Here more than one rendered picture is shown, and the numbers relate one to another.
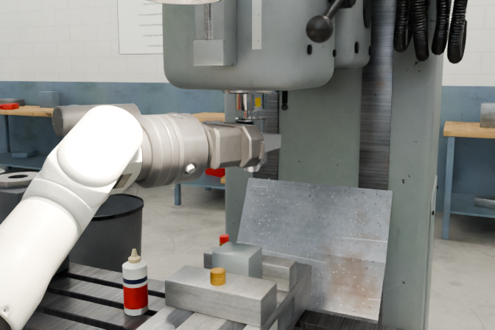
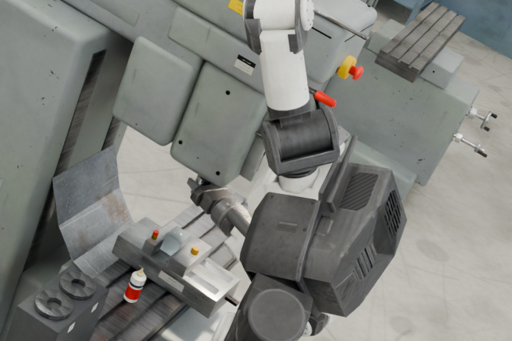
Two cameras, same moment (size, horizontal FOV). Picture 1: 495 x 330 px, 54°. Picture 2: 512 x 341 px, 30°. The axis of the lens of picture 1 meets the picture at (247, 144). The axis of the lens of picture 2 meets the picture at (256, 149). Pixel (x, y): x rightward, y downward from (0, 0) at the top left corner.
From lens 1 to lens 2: 277 cm
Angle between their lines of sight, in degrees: 93
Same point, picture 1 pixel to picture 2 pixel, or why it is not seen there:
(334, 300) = (115, 224)
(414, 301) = not seen: hidden behind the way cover
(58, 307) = (117, 329)
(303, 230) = (86, 193)
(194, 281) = (191, 259)
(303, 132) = (88, 132)
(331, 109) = (104, 111)
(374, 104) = not seen: hidden behind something
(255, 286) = (200, 243)
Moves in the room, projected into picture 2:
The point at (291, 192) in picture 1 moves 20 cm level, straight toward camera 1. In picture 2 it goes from (75, 173) to (139, 199)
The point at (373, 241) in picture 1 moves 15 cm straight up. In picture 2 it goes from (113, 178) to (127, 139)
